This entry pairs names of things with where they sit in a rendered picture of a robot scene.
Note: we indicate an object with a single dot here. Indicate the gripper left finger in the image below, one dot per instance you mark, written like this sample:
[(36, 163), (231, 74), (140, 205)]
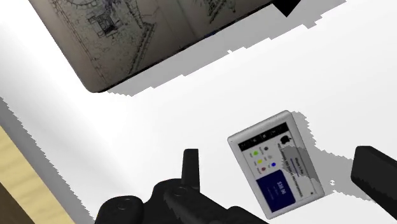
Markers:
[(186, 198)]

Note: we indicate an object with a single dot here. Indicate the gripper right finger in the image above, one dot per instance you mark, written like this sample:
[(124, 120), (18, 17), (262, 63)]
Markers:
[(377, 173)]

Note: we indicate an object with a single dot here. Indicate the white tablet with colourful screen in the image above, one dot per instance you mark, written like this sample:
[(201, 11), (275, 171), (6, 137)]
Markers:
[(279, 167)]

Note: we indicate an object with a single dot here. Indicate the robot stand with sketch pattern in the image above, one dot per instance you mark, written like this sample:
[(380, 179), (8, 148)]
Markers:
[(133, 37)]

